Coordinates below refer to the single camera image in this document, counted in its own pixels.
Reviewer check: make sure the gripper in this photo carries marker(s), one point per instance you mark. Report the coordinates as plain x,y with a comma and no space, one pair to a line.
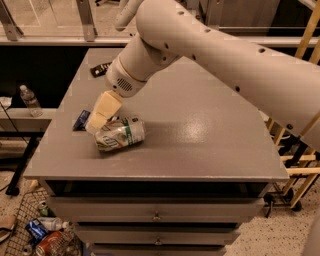
119,81

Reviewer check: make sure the blue rxbar blueberry wrapper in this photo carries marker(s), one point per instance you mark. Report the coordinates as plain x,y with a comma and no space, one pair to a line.
81,121

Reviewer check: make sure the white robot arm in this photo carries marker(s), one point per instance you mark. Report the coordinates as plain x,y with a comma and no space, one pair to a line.
285,88

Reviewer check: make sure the white green 7up can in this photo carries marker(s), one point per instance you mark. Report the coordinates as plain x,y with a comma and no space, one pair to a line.
120,133

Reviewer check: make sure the black chocolate rxbar wrapper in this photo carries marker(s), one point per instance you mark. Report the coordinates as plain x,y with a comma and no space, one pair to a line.
100,69

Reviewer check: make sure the green can in basket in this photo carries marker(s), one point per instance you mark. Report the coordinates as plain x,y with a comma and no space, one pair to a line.
43,209

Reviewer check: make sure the red soda can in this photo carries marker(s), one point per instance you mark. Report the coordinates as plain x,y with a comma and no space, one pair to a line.
55,244

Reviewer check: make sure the clear plastic water bottle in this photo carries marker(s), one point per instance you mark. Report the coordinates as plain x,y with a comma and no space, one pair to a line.
31,101

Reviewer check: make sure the grey drawer cabinet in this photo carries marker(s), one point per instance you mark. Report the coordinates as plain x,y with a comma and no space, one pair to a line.
203,169

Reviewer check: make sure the plastic bottle in basket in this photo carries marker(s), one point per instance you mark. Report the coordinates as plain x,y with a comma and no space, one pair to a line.
53,223

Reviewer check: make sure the blue snack bag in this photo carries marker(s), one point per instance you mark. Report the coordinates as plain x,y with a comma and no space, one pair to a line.
36,229

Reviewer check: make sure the wire mesh basket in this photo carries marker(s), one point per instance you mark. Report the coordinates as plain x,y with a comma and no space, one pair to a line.
21,243

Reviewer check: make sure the yellow wooden cart frame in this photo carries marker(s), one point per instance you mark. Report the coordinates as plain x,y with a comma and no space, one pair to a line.
302,175

